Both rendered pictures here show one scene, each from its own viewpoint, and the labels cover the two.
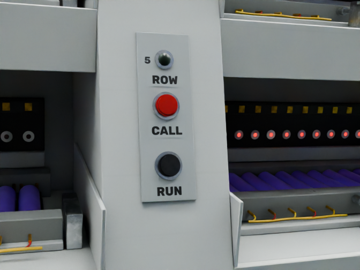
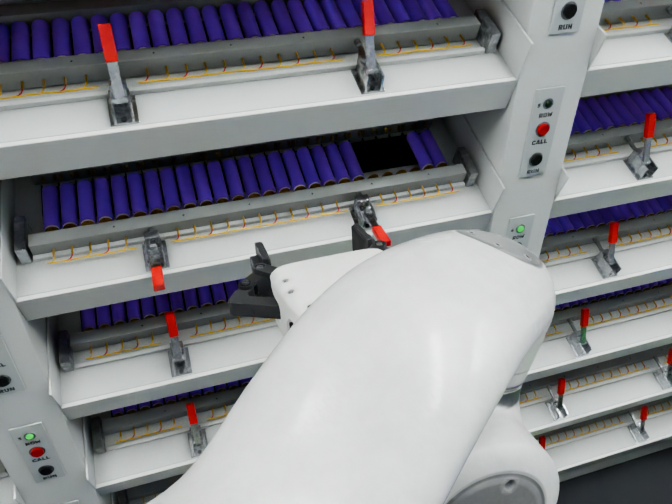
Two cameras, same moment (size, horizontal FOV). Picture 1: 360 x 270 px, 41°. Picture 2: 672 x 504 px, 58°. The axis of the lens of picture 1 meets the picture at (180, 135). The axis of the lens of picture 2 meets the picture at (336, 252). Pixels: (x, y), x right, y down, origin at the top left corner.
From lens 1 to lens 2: 0.61 m
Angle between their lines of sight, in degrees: 44
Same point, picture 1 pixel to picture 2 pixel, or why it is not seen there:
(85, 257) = (477, 193)
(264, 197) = (571, 144)
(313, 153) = not seen: hidden behind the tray
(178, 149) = (542, 150)
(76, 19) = (505, 86)
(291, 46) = (623, 76)
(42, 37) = (484, 97)
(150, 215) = (520, 182)
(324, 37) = (647, 68)
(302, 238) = (589, 173)
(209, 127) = (561, 136)
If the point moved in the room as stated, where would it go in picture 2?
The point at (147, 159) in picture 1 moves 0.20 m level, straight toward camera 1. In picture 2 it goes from (526, 157) to (586, 251)
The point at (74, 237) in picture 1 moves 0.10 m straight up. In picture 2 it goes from (471, 181) to (481, 114)
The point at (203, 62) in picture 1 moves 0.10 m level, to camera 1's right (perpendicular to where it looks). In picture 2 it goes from (569, 99) to (649, 100)
